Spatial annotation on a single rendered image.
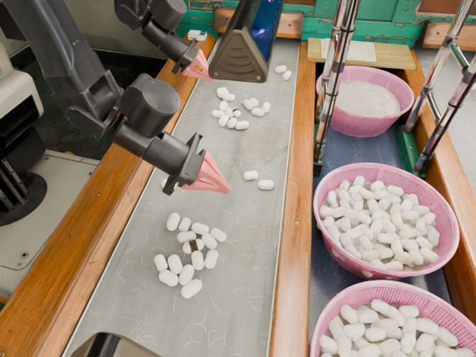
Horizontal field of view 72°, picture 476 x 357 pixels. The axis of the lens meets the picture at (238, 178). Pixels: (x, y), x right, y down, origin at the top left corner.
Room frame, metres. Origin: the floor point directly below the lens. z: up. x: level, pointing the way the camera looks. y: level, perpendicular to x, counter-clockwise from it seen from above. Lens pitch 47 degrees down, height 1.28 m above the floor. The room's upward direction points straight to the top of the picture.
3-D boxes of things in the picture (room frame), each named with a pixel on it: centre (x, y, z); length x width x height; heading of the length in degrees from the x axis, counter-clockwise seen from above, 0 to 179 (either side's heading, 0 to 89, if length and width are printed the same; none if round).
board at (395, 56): (1.04, -0.39, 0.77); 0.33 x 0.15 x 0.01; 80
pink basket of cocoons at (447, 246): (0.39, -0.28, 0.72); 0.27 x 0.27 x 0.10
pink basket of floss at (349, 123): (0.83, -0.36, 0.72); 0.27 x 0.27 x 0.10
